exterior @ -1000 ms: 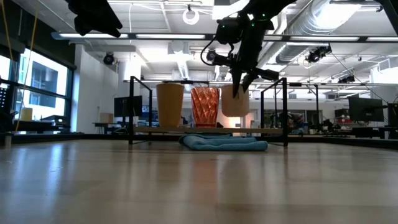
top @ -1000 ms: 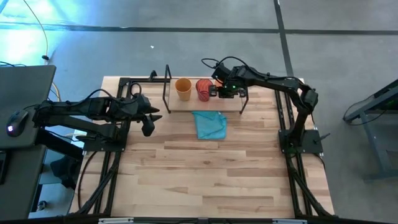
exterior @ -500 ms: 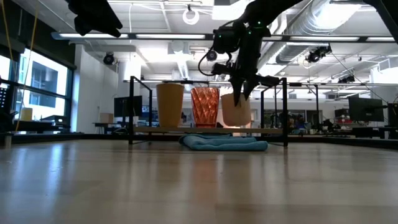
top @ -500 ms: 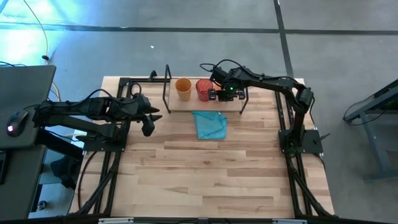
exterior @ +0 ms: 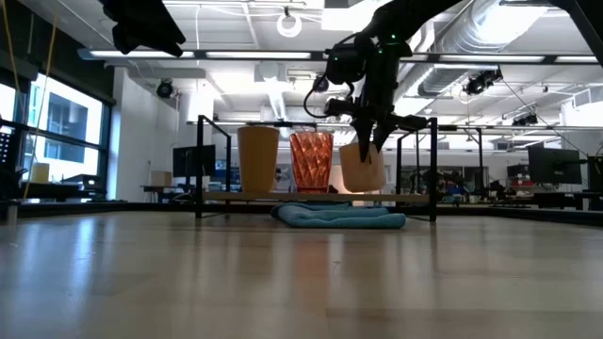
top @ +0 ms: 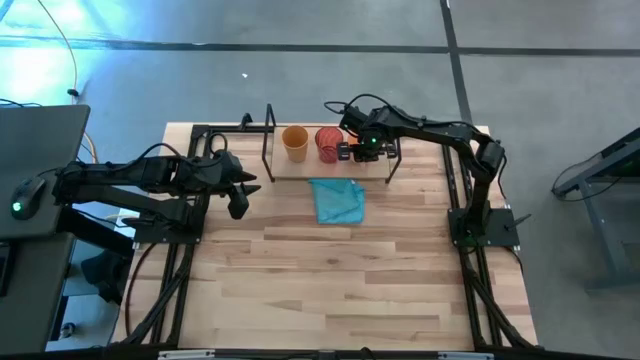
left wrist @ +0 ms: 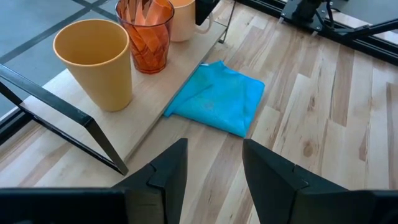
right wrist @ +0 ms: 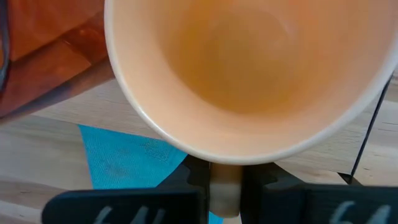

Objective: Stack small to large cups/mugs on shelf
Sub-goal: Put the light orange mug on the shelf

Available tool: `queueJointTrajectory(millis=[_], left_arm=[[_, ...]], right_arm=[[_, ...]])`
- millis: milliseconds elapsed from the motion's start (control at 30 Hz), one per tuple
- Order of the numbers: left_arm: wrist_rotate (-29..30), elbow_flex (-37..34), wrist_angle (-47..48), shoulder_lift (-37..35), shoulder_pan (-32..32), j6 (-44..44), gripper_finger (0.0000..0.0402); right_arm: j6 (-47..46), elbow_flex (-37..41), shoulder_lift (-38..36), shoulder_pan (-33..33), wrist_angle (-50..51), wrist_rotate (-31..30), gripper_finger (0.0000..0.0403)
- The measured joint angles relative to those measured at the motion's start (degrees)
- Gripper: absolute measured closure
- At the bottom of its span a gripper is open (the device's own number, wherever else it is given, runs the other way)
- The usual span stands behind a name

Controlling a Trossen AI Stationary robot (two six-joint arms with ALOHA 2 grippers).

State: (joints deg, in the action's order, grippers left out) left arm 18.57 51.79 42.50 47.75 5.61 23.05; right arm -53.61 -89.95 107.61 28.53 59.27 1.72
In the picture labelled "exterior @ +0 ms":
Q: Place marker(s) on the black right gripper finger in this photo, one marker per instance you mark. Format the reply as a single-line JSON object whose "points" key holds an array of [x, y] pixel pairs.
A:
{"points": [[364, 141], [384, 134]]}

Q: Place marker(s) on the faceted translucent red cup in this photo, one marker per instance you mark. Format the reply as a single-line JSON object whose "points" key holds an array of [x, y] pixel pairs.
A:
{"points": [[311, 162]]}

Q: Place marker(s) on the tall mustard yellow cup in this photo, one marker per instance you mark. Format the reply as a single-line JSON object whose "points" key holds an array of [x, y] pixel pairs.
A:
{"points": [[257, 160]]}

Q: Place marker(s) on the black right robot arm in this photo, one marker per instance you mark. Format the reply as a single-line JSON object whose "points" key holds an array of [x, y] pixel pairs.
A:
{"points": [[410, 19]]}

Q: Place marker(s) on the long ceiling light strip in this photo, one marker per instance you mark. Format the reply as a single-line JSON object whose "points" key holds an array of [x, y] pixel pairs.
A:
{"points": [[188, 54], [494, 58]]}

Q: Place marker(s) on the black ceiling spotlight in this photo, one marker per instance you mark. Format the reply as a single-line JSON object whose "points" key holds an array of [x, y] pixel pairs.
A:
{"points": [[480, 82], [321, 85], [164, 88]]}

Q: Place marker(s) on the folded teal cloth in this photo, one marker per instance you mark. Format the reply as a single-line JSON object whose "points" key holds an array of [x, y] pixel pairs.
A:
{"points": [[339, 219]]}

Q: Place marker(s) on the black computer monitor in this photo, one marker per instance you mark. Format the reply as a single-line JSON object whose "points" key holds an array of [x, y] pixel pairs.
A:
{"points": [[193, 161], [555, 166], [596, 173]]}

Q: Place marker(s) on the cardboard box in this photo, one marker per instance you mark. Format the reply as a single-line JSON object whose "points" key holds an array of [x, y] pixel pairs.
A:
{"points": [[161, 178]]}

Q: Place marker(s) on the cluttered background workbench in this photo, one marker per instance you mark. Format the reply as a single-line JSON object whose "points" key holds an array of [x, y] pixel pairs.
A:
{"points": [[556, 195]]}

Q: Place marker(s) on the pale yellow box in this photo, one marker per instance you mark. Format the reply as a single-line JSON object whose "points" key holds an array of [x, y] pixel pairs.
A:
{"points": [[40, 172]]}

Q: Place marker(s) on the black perforated equipment stand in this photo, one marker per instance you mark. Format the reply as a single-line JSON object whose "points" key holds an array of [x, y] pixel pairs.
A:
{"points": [[4, 150]]}

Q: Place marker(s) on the dark desk by window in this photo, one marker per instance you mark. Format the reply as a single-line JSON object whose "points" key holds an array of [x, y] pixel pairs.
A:
{"points": [[47, 189]]}

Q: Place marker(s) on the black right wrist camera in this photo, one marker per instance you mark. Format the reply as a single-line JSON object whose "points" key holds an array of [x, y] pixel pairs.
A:
{"points": [[341, 63]]}

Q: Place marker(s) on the wooden shelf with black frame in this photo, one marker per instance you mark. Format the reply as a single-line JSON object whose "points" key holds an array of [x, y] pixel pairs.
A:
{"points": [[414, 198]]}

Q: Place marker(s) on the silver ventilation duct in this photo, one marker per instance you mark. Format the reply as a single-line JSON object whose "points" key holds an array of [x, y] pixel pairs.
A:
{"points": [[471, 28]]}

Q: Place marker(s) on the black table rig frame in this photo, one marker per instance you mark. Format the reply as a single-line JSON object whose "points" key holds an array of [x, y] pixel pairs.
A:
{"points": [[118, 207]]}

